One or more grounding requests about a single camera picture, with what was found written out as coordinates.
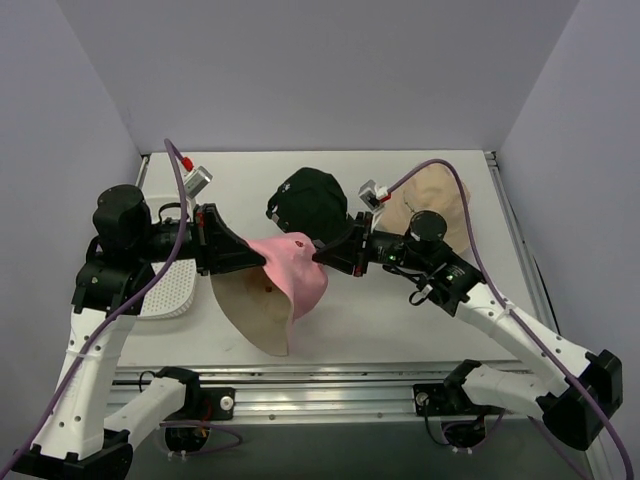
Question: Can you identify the dark green cap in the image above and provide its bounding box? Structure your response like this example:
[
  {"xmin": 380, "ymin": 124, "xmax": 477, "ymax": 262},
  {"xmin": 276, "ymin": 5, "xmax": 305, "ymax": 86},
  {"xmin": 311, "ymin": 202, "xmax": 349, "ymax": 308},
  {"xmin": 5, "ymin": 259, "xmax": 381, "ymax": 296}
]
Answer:
[{"xmin": 266, "ymin": 167, "xmax": 351, "ymax": 246}]

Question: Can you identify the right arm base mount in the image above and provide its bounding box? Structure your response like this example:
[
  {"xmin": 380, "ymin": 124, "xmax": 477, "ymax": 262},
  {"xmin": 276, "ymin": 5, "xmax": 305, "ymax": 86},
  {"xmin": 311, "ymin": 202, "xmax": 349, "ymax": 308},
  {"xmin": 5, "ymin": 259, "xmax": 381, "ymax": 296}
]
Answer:
[{"xmin": 412, "ymin": 360, "xmax": 506, "ymax": 455}]

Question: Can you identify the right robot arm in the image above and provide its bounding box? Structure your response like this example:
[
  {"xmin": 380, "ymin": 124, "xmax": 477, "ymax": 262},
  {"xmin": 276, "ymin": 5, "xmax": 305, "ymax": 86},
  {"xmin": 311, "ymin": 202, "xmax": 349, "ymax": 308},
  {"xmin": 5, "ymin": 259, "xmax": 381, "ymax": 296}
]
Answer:
[{"xmin": 313, "ymin": 211, "xmax": 623, "ymax": 451}]

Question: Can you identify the beige bucket hat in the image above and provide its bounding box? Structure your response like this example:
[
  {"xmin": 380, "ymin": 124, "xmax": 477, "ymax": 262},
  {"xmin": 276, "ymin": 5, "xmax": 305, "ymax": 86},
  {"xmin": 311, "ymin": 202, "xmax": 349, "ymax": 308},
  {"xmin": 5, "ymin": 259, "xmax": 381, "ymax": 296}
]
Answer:
[{"xmin": 377, "ymin": 163, "xmax": 471, "ymax": 254}]

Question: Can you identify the pink cap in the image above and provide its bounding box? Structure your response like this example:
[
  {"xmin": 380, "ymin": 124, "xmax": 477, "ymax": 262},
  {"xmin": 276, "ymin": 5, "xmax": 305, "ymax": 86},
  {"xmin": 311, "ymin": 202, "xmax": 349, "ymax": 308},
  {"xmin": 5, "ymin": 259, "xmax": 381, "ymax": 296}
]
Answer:
[{"xmin": 210, "ymin": 232, "xmax": 328, "ymax": 356}]

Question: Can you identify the aluminium front rail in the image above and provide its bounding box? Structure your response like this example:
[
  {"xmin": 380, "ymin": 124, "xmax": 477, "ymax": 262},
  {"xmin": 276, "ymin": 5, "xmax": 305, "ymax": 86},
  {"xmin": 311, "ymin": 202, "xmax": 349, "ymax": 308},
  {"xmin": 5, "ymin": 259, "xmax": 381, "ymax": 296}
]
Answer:
[{"xmin": 107, "ymin": 367, "xmax": 546, "ymax": 426}]

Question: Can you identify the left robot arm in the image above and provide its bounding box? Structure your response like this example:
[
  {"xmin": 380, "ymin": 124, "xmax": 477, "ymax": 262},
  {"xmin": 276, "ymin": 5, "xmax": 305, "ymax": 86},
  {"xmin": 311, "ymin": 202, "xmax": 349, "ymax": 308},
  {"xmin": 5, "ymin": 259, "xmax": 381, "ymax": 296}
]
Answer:
[{"xmin": 4, "ymin": 185, "xmax": 266, "ymax": 479}]

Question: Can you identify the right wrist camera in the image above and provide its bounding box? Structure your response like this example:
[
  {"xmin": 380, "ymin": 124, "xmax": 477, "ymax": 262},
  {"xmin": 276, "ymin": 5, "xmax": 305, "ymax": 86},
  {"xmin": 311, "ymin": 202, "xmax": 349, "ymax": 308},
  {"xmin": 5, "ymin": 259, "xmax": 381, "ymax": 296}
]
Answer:
[{"xmin": 358, "ymin": 180, "xmax": 390, "ymax": 211}]

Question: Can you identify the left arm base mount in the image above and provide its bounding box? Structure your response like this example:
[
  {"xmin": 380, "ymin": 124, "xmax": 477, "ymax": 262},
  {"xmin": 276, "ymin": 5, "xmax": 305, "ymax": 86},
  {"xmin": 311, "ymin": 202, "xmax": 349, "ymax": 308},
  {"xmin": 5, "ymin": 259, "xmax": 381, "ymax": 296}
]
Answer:
[{"xmin": 138, "ymin": 367, "xmax": 239, "ymax": 456}]

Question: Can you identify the white plastic basket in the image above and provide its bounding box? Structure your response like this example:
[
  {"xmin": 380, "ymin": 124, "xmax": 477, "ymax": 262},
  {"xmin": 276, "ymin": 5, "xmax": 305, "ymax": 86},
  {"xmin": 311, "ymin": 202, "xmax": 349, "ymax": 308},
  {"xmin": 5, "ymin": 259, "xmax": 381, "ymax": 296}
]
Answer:
[{"xmin": 137, "ymin": 197, "xmax": 199, "ymax": 321}]

